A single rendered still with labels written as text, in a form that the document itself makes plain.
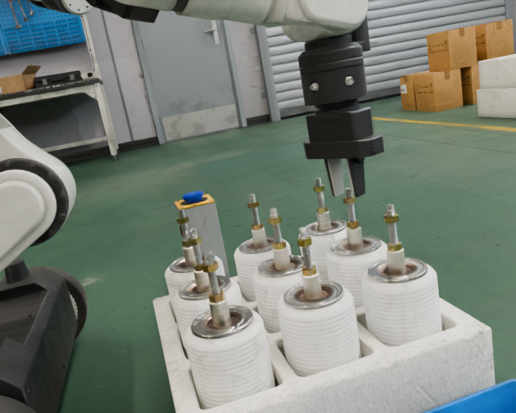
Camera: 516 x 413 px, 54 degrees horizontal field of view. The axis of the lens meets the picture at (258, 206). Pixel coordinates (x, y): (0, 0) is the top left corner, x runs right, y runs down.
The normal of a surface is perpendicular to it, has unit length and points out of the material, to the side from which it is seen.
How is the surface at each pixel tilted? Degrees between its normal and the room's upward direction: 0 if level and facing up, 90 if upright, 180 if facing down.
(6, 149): 90
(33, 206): 90
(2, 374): 46
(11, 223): 90
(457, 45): 90
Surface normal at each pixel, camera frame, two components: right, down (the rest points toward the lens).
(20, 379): 0.56, -0.83
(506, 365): -0.18, -0.95
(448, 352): 0.27, 0.19
